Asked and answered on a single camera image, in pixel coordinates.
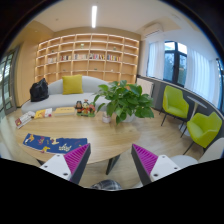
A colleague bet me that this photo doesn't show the white air conditioner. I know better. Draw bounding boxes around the white air conditioner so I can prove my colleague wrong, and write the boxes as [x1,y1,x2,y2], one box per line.
[143,23,163,38]

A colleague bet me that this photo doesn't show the blue patterned towel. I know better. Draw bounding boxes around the blue patterned towel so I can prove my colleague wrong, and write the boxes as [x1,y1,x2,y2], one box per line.
[23,133,87,154]

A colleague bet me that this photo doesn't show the round wooden table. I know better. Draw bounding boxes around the round wooden table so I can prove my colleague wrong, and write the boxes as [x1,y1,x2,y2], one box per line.
[14,109,160,176]

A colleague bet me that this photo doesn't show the white chair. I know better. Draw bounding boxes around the white chair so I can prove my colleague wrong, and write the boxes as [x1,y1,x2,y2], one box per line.
[171,137,224,168]

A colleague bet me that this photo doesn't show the green potted plant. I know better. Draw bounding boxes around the green potted plant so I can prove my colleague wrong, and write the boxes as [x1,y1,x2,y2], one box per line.
[94,80,154,124]

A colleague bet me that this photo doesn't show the white red booklet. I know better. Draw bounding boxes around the white red booklet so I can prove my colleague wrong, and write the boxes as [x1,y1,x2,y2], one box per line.
[15,111,35,129]

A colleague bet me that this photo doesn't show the yellow book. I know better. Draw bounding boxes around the yellow book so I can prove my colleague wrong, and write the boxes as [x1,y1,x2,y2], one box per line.
[54,107,75,116]

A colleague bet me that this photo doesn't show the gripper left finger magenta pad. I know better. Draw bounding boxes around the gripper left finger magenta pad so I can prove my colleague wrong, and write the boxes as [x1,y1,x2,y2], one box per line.
[39,143,92,185]

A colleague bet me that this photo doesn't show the white window curtain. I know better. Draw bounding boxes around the white window curtain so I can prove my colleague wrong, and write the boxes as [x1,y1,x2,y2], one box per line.
[184,48,220,107]

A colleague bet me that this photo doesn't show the lime green chair near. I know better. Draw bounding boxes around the lime green chair near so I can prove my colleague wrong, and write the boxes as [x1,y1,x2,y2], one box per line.
[184,112,223,150]

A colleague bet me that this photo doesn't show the yellow orange booklet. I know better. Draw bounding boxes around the yellow orange booklet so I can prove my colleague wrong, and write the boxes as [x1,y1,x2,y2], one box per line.
[35,108,52,119]

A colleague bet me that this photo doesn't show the black bag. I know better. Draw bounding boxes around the black bag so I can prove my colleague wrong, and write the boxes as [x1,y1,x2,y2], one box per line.
[30,78,49,102]

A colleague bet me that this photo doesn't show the lime green chair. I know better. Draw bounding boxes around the lime green chair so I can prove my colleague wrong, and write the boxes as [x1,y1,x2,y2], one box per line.
[184,112,223,150]
[162,85,189,122]

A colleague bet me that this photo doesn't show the small round side table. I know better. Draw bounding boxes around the small round side table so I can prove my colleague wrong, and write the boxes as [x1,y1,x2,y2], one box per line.
[178,96,206,136]

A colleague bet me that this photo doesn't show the lime green chair far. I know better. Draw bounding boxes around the lime green chair far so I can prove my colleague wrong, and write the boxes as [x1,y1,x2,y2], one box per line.
[162,85,189,122]

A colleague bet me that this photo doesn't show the yellow cushion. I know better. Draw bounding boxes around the yellow cushion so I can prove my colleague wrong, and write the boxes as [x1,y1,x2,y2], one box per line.
[62,74,83,95]

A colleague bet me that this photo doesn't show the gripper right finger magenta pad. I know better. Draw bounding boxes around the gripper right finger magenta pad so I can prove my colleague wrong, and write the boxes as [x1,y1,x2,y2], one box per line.
[130,143,183,187]

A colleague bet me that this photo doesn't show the grey curved sofa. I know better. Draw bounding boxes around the grey curved sofa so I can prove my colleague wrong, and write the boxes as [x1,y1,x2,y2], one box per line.
[21,76,107,114]

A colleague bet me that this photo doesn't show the colourful toy figurines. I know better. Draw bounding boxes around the colourful toy figurines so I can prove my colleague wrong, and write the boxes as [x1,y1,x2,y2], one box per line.
[74,99,96,117]

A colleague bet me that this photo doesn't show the white radiator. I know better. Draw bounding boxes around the white radiator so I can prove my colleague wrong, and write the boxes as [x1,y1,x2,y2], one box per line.
[137,78,154,96]

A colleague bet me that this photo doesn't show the ceiling light strip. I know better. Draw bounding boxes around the ceiling light strip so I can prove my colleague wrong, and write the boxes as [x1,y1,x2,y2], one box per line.
[92,5,97,28]

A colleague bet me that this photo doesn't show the wooden bookshelf wall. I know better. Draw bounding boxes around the wooden bookshelf wall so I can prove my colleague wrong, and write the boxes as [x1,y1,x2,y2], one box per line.
[35,33,139,84]

